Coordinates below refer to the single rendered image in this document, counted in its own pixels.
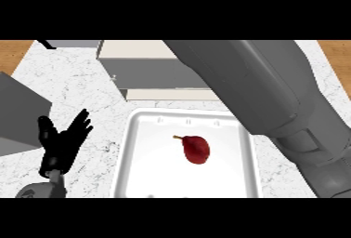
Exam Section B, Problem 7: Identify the dark red fruit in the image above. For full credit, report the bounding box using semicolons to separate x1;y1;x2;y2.
172;135;211;165

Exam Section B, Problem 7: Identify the white tray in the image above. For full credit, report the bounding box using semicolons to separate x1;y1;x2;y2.
111;108;264;199

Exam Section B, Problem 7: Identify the grey box appliance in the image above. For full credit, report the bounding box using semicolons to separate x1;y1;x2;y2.
0;72;54;157

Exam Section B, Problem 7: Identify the grey and cream tiered shelf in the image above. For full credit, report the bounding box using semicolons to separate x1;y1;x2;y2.
96;40;223;102

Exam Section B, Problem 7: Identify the grey flat object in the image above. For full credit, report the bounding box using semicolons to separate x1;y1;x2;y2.
36;40;105;50

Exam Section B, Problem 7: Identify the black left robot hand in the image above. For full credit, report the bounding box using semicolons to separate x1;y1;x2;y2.
37;108;95;179

